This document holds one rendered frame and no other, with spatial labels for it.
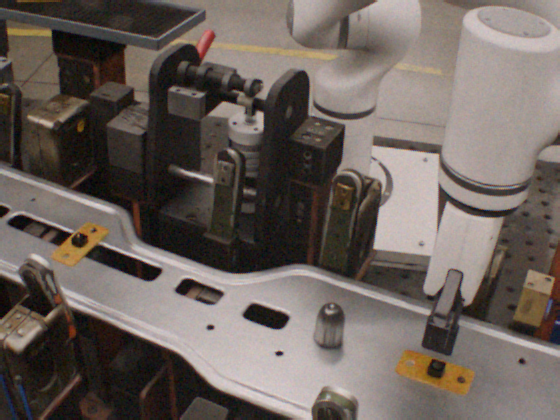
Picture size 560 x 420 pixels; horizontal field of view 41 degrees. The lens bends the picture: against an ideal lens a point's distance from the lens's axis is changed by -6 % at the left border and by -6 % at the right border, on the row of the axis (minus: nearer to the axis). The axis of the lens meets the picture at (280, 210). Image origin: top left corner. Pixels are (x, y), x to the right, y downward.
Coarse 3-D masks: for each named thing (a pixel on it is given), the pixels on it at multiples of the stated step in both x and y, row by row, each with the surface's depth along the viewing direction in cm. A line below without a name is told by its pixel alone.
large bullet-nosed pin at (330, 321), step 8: (328, 304) 84; (336, 304) 84; (320, 312) 84; (328, 312) 83; (336, 312) 83; (320, 320) 84; (328, 320) 83; (336, 320) 83; (344, 320) 84; (320, 328) 84; (328, 328) 84; (336, 328) 84; (320, 336) 85; (328, 336) 84; (336, 336) 85; (320, 344) 86; (328, 344) 85; (336, 344) 85
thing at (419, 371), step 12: (408, 360) 84; (420, 360) 84; (432, 360) 83; (396, 372) 82; (408, 372) 82; (420, 372) 82; (432, 372) 82; (444, 372) 82; (456, 372) 82; (468, 372) 82; (432, 384) 81; (444, 384) 81; (456, 384) 81; (468, 384) 81
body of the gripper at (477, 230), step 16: (448, 208) 66; (464, 208) 66; (512, 208) 66; (448, 224) 66; (464, 224) 66; (480, 224) 65; (496, 224) 66; (448, 240) 67; (464, 240) 66; (480, 240) 66; (496, 240) 70; (432, 256) 69; (448, 256) 68; (464, 256) 67; (480, 256) 67; (432, 272) 69; (448, 272) 69; (464, 272) 68; (480, 272) 68; (432, 288) 70; (464, 288) 69; (464, 304) 70
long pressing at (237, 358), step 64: (0, 192) 106; (64, 192) 106; (0, 256) 95; (64, 256) 96; (128, 320) 88; (192, 320) 88; (384, 320) 89; (256, 384) 81; (320, 384) 81; (384, 384) 81; (512, 384) 81
